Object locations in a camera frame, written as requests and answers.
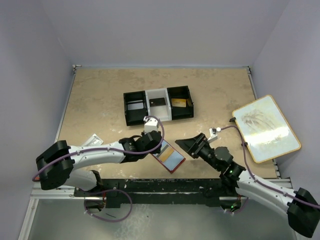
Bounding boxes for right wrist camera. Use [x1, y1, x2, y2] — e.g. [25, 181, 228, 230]
[207, 127, 221, 143]

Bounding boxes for small printed plastic packet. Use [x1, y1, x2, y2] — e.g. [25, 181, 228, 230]
[82, 133, 104, 147]

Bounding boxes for wooden framed whiteboard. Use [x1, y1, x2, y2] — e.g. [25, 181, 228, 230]
[232, 95, 302, 164]

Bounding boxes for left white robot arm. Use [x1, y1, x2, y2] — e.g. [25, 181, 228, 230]
[32, 130, 164, 196]

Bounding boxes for red leather card holder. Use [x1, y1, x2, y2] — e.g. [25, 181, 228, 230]
[152, 140, 186, 174]

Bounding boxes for black white three-compartment tray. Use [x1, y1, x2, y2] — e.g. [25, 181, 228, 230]
[123, 85, 194, 126]

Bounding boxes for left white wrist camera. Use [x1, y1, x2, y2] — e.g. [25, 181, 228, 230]
[143, 116, 160, 134]

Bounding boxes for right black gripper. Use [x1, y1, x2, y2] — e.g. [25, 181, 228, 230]
[175, 133, 221, 172]

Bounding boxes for white card in tray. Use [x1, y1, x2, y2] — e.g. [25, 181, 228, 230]
[127, 102, 144, 111]

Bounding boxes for gold card in tray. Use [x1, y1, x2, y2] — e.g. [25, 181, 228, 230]
[171, 98, 187, 108]

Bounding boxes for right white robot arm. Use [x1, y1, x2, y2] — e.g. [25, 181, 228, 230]
[175, 133, 320, 238]

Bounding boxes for aluminium frame rail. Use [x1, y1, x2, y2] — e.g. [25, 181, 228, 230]
[17, 162, 306, 240]

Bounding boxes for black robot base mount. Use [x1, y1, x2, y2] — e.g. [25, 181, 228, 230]
[73, 171, 253, 210]

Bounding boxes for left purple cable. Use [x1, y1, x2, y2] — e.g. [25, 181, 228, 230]
[32, 115, 165, 222]

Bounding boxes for black card in tray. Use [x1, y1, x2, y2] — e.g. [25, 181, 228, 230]
[149, 97, 166, 107]

